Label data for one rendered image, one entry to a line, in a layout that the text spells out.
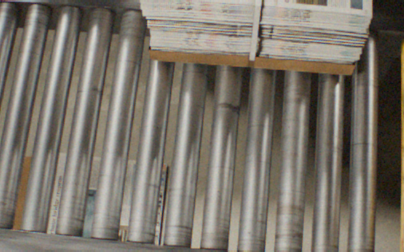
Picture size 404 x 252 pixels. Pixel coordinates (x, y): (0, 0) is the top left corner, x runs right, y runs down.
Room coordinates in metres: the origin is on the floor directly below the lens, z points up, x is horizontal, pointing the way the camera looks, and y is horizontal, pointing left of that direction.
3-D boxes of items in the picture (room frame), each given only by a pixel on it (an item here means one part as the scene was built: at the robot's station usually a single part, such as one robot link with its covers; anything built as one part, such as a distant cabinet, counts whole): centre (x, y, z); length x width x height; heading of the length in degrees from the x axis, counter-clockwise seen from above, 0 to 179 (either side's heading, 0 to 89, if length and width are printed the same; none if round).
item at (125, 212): (0.44, 0.37, 0.01); 0.37 x 0.28 x 0.01; 89
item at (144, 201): (0.43, 0.14, 0.77); 0.47 x 0.05 x 0.05; 179
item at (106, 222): (0.43, 0.21, 0.77); 0.47 x 0.05 x 0.05; 179
